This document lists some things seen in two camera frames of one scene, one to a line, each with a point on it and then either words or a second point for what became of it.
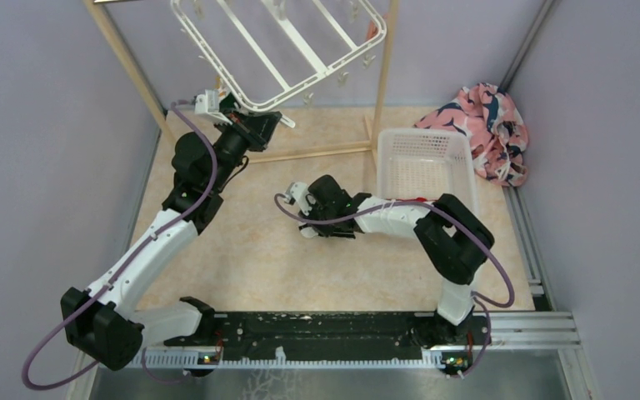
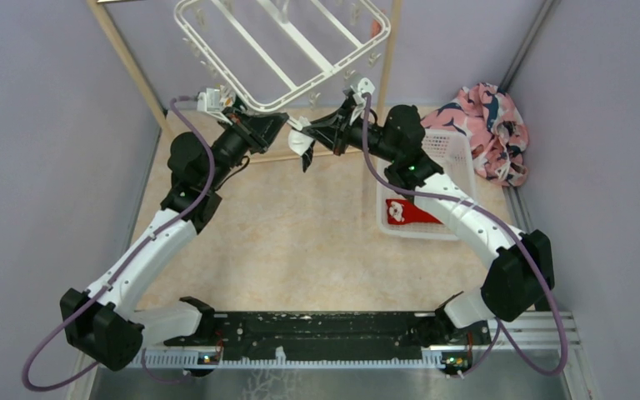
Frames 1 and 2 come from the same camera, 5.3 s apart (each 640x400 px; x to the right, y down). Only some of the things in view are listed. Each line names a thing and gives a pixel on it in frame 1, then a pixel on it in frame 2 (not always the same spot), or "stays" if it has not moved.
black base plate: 335,333 stays
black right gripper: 313,204 to 325,131
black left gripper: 256,129 stays
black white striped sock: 308,231 to 302,144
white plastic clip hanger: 263,51 stays
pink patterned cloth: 497,132 stays
